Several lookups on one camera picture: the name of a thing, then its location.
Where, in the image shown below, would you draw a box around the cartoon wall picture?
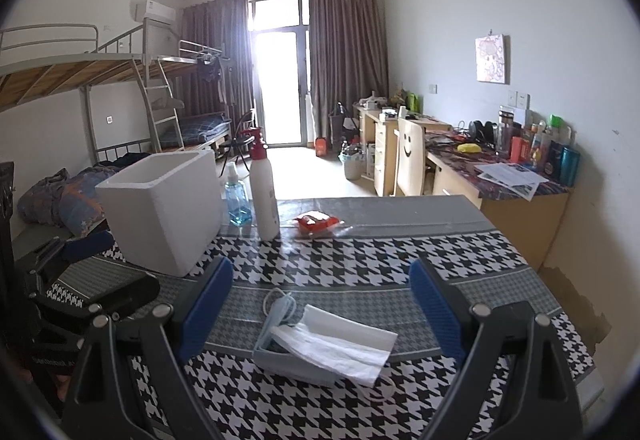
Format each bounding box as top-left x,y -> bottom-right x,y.
474,34 -> 506,85

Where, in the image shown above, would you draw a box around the white bucket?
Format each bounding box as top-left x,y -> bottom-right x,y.
340,153 -> 363,181

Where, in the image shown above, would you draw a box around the white air conditioner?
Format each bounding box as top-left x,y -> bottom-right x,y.
134,0 -> 177,25

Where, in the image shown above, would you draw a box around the near metal bunk bed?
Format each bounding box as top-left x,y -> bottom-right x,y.
0,22 -> 187,231

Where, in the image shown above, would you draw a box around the brown left curtain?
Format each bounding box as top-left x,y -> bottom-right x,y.
177,0 -> 254,124

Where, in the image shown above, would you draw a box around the white tissue cloth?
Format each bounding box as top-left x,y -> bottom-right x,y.
289,304 -> 398,388

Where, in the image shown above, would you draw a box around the white styrofoam box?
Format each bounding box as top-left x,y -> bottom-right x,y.
96,151 -> 222,278

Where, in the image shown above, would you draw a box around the white lotion bottle red pump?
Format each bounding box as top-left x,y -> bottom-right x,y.
248,127 -> 280,242

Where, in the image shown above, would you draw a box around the wooden smiley face chair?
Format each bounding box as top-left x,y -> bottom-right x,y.
395,118 -> 426,196

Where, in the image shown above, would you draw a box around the brown curtain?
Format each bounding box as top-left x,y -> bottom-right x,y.
177,0 -> 254,124
309,0 -> 388,138

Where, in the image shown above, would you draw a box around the blue liquid spray bottle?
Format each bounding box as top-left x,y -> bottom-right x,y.
224,163 -> 252,226

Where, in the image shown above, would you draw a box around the yellow object on desk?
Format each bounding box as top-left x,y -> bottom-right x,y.
457,143 -> 482,154

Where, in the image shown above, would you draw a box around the red snack packet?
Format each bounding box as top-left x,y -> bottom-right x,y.
293,210 -> 343,236

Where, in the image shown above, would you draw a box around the blue plaid quilt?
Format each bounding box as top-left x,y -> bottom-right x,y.
16,155 -> 137,238

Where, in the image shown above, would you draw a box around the papers on desk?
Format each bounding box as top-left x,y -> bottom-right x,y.
474,163 -> 548,202

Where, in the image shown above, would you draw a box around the black folding chair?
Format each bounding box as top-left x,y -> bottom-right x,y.
219,110 -> 255,174

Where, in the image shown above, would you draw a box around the glass balcony door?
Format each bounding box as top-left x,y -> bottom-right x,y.
248,0 -> 311,148

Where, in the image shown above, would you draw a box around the long wooden desk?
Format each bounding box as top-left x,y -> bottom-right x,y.
358,108 -> 570,270

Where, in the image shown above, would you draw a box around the brown right curtain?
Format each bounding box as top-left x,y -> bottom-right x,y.
309,0 -> 388,138

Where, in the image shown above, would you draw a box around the far metal bunk bed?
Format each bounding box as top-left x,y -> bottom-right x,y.
152,39 -> 233,151

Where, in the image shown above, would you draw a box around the houndstooth tablecloth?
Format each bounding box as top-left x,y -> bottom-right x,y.
158,196 -> 604,439

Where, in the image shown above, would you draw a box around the metal bunk bed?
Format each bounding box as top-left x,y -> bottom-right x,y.
152,39 -> 233,151
0,22 -> 187,231

